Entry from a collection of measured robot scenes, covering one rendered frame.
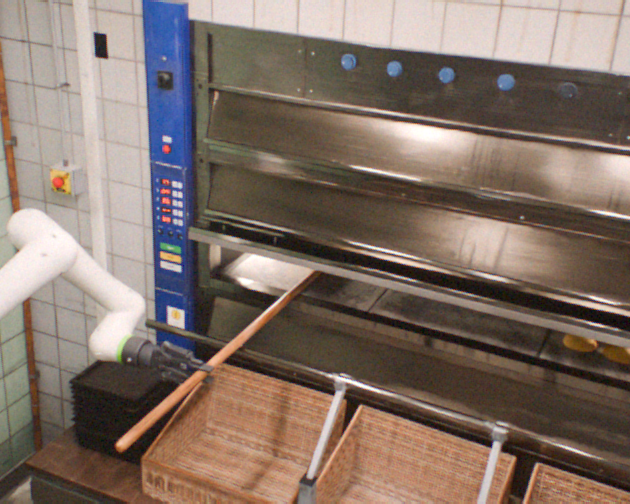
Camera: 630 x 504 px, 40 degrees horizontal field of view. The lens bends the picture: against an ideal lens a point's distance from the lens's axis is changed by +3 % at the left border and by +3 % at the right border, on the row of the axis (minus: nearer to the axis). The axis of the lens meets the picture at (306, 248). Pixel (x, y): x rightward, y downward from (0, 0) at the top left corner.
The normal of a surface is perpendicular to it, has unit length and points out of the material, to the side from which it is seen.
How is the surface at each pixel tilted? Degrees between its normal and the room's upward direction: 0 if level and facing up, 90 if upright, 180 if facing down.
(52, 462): 0
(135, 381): 0
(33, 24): 90
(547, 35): 90
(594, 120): 90
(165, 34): 90
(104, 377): 0
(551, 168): 70
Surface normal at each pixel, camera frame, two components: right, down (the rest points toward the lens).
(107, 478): 0.04, -0.91
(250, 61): -0.44, 0.35
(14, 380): 0.90, 0.22
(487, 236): -0.39, 0.02
